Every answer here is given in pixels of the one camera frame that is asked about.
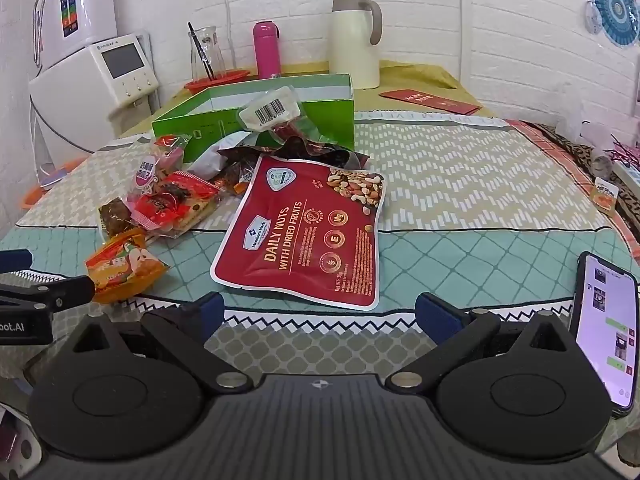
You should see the black straw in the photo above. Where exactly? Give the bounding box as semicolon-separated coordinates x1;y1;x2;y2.
187;22;217;81

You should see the red nut pouch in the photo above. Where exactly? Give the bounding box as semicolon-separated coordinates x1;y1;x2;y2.
210;155;387;310

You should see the white barcode snack packet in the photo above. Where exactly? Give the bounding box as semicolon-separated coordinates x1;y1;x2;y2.
236;87;304;133

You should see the leopard print cloth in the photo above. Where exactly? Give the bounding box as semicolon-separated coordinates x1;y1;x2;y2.
520;122;640;243

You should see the red envelope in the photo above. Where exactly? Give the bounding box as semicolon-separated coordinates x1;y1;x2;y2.
378;89;482;116

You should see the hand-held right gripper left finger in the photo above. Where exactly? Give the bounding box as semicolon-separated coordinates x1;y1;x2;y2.
62;291;255;395

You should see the white water dispenser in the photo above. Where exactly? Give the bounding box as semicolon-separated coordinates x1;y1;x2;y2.
28;33;161;155

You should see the brown cake snack packet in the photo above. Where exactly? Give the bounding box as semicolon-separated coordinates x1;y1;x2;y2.
98;197;134;239

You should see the cream thermal jug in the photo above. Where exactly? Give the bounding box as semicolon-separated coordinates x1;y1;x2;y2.
327;0;384;90

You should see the glass carafe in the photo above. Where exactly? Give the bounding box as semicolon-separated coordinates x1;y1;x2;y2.
187;26;226;81

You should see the red sausage stick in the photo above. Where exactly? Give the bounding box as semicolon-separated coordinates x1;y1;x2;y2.
272;117;307;144

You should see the red plastic basket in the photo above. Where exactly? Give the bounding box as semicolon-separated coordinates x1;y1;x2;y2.
183;69;252;94

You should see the pink label clear packet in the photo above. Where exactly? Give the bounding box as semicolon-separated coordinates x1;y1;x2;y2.
134;152;174;194

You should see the pink thermos bottle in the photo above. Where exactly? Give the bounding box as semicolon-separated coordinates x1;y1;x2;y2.
252;21;282;80

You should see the small orange packet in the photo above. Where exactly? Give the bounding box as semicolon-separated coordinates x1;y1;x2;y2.
590;177;619;212

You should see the patterned tablecloth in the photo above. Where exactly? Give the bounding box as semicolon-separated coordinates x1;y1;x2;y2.
0;110;640;463

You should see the green cardboard box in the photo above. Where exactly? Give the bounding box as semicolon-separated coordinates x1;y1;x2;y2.
151;73;356;164

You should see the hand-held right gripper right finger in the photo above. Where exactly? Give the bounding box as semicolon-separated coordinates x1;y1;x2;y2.
385;291;576;395

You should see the blue round wall decoration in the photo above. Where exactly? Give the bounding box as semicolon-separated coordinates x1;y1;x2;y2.
582;0;640;49

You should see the white water purifier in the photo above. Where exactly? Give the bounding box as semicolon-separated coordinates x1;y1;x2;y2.
32;0;119;69

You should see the smartphone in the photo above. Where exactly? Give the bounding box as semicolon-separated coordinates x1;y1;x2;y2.
570;251;640;419

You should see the orange snack packet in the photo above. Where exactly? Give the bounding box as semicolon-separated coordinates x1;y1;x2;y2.
85;227;169;304

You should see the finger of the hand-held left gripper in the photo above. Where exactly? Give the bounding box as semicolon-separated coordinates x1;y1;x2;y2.
0;275;96;313
0;249;35;275

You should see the orange plastic basin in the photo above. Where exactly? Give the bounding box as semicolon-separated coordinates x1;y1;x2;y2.
20;157;89;211

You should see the yellow green cloth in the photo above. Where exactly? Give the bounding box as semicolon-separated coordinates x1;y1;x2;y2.
122;60;497;137

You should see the dark red meat snack packet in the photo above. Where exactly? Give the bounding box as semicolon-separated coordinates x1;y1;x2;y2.
217;132;372;172

